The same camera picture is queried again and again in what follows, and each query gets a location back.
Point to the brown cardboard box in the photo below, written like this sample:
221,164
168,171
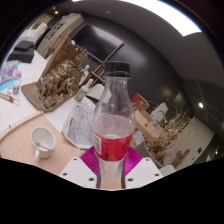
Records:
145,121

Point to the printed newspaper sheets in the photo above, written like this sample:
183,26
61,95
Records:
78,125

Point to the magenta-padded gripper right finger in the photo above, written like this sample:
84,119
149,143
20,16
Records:
145,170

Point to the long ceiling light panel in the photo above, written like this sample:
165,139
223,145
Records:
160,15

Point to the red box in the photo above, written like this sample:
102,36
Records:
140,101

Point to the beige wooden drawing board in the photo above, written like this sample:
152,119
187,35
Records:
20,143

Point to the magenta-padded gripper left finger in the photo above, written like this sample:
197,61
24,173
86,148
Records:
77,170

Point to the grey pot with dried plant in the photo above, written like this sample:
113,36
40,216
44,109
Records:
166,140

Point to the wooden figure statue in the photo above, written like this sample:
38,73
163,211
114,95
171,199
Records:
180,158

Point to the small paint jar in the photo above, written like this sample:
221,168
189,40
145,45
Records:
16,88

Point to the wooden easel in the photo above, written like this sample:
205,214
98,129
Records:
96,75

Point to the white bottle with green label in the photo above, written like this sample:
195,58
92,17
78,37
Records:
81,94

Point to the black flat box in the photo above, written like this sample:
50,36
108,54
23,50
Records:
21,53

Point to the white ceramic mug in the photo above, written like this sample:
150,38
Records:
43,140

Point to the colourful book stack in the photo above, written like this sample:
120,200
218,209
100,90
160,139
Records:
10,75

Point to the clear bottle with red label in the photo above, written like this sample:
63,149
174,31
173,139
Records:
113,133

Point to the black wall screen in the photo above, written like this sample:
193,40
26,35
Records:
96,41

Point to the white plaster bust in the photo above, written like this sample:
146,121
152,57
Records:
86,71

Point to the white plastic chair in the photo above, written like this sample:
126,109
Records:
96,91

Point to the red and wood marker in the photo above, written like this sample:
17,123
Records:
9,98

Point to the white plaster torso statue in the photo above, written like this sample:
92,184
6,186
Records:
160,111

